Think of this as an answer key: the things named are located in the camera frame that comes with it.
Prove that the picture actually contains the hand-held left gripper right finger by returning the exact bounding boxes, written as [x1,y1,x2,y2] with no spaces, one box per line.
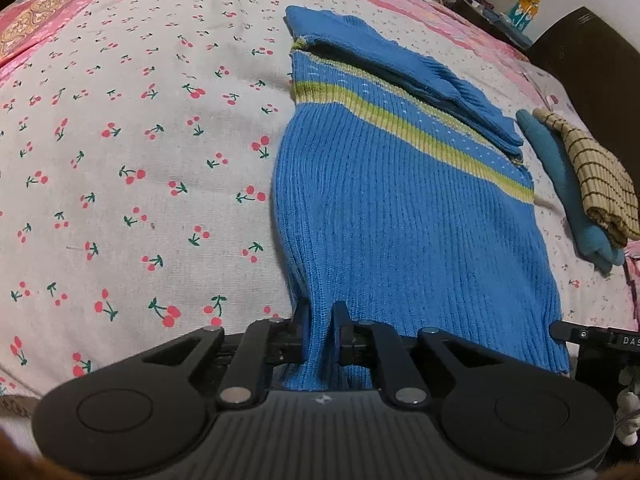
[332,301,506,407]

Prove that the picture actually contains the cherry print bedsheet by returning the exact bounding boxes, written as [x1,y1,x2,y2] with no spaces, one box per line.
[0,0,640,413]

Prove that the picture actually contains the folded beige checked cloth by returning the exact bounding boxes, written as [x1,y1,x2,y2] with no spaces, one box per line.
[532,107,640,249]

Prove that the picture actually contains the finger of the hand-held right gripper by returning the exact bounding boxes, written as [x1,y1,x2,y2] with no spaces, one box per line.
[549,320,608,347]

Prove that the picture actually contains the pink patterned bedsheet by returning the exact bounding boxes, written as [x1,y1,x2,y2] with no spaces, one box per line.
[0,0,533,68]

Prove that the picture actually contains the polka dot pillow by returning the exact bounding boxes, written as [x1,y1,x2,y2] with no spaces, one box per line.
[520,57,583,118]

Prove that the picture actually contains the folded teal cloth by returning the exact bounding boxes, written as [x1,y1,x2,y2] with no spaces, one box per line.
[515,109,627,274]

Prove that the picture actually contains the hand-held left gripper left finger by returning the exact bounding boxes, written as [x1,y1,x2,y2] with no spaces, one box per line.
[142,305,311,409]

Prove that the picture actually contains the dark wooden headboard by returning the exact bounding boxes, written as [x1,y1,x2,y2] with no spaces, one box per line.
[527,6,640,161]

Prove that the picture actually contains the person's right hand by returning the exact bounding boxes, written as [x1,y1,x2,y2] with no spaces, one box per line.
[615,367,640,447]

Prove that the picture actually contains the dark nightstand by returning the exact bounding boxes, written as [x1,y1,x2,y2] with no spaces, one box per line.
[447,0,537,52]

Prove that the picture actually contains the blue striped knit sweater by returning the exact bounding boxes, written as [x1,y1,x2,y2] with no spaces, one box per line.
[270,5,572,393]

